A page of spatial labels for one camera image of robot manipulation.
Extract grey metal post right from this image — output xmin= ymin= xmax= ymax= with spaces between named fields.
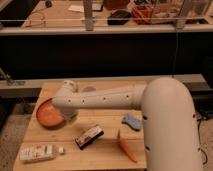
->
xmin=175 ymin=0 xmax=193 ymax=30

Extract black tray on bench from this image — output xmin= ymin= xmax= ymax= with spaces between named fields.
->
xmin=107 ymin=10 xmax=131 ymax=25

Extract white paper on bench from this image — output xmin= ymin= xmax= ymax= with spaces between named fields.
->
xmin=68 ymin=5 xmax=84 ymax=13

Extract grey metal post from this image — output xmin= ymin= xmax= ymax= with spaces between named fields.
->
xmin=83 ymin=0 xmax=93 ymax=31
xmin=175 ymin=0 xmax=193 ymax=30

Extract clear plastic bottle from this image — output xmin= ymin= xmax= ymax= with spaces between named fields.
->
xmin=19 ymin=144 xmax=65 ymax=163

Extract orange ceramic bowl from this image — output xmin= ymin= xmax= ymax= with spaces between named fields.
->
xmin=36 ymin=98 xmax=65 ymax=129

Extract orange toy carrot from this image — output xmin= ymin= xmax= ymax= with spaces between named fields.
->
xmin=117 ymin=133 xmax=138 ymax=163

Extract black cables on floor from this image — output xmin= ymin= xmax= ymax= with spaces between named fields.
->
xmin=196 ymin=113 xmax=213 ymax=171

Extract black and white box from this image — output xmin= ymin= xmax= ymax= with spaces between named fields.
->
xmin=75 ymin=125 xmax=104 ymax=150

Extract metal clamp at left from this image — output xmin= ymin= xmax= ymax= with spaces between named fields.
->
xmin=0 ymin=67 xmax=26 ymax=86

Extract orange crate on bench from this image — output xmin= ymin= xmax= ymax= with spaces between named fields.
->
xmin=131 ymin=5 xmax=152 ymax=25

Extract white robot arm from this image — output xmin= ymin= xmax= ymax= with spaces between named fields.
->
xmin=52 ymin=77 xmax=203 ymax=171

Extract blue sponge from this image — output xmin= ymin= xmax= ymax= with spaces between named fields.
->
xmin=122 ymin=113 xmax=142 ymax=131

